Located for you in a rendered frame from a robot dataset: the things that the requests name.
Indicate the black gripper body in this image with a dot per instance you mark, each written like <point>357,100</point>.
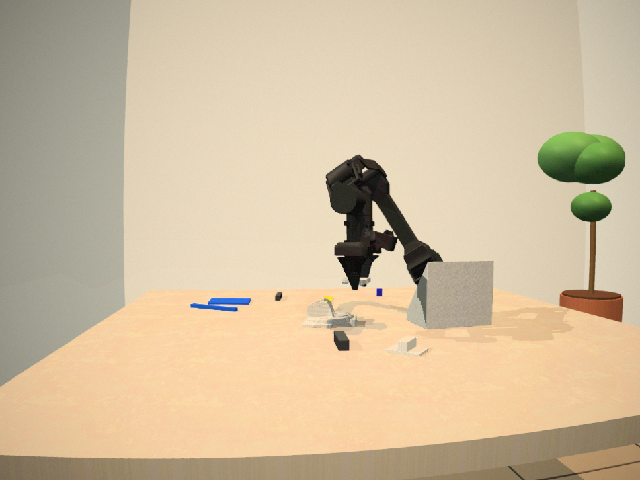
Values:
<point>354,245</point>

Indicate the blue rectangular plate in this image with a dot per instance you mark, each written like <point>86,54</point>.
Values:
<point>229,301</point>

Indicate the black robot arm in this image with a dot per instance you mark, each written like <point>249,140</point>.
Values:
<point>351,192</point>

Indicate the blue flat bar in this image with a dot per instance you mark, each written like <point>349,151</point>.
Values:
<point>214,307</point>

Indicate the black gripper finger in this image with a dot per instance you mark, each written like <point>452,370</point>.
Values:
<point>352,267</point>
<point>366,266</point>

